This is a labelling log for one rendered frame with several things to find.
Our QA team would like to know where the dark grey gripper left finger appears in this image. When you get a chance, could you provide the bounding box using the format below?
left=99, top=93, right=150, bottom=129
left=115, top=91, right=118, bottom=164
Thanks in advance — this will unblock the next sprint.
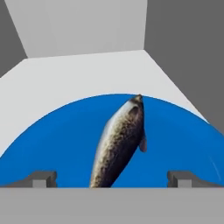
left=3, top=170, right=58, bottom=188

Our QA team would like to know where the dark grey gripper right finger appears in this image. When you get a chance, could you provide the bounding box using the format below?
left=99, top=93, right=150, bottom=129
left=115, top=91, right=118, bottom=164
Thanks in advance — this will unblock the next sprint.
left=166, top=170, right=221, bottom=188

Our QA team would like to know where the brown speckled fish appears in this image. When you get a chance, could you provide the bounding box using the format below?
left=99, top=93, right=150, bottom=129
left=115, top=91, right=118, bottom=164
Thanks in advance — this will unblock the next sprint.
left=88, top=94, right=148, bottom=188

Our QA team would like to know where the white fridge shelf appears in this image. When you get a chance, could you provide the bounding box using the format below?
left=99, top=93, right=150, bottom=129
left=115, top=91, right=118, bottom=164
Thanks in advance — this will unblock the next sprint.
left=0, top=49, right=210, bottom=158

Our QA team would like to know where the blue round plate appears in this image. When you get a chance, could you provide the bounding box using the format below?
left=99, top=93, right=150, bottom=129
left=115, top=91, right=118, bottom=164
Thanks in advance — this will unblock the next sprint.
left=0, top=93, right=224, bottom=188

